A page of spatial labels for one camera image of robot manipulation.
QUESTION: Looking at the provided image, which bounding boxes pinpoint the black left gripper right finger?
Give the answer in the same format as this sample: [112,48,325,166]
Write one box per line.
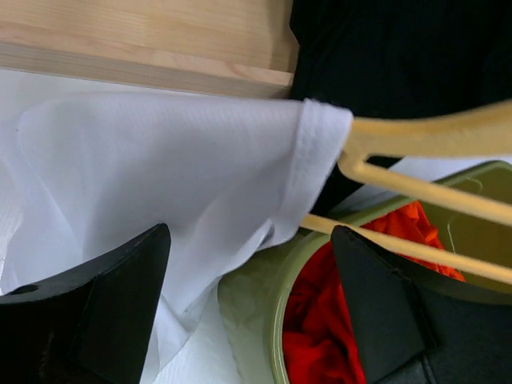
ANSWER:
[331,226,511,383]

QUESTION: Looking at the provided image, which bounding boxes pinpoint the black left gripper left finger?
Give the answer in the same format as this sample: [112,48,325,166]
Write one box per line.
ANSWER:
[1,224,171,383]

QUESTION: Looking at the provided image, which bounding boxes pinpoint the orange t shirt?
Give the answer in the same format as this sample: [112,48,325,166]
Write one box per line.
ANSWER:
[362,199,467,283]

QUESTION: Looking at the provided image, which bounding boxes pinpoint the white t shirt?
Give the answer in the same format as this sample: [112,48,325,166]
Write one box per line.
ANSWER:
[1,70,353,383]

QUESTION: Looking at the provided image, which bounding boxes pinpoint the yellow hanger of white shirt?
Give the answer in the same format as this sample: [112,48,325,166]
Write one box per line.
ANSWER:
[299,99,512,286]

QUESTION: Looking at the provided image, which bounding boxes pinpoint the black t shirt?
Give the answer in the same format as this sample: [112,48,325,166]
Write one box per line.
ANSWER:
[287,0,512,217]

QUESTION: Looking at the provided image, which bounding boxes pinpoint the olive green plastic basket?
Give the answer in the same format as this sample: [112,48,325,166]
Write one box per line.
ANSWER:
[218,161,511,383]

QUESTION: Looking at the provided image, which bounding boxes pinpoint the wooden clothes rack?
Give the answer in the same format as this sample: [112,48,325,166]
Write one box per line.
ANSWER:
[1,1,298,98]

